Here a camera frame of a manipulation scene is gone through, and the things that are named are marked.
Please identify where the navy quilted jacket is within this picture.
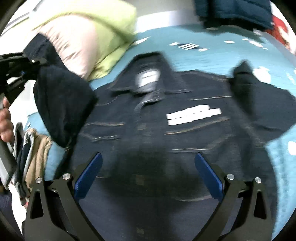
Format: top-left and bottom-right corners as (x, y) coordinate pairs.
(194, 0), (273, 31)

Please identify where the teal patterned bedspread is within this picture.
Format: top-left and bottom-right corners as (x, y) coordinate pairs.
(40, 25), (295, 240)

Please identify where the red patterned item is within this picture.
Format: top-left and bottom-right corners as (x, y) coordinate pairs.
(265, 15), (291, 50)

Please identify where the beige folded garment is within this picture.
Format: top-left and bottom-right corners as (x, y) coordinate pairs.
(23, 128), (53, 191)

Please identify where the person's left hand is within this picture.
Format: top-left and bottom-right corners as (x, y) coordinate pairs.
(0, 97), (15, 144)

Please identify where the dark denim jacket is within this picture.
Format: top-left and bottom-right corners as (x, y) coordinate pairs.
(23, 34), (295, 240)

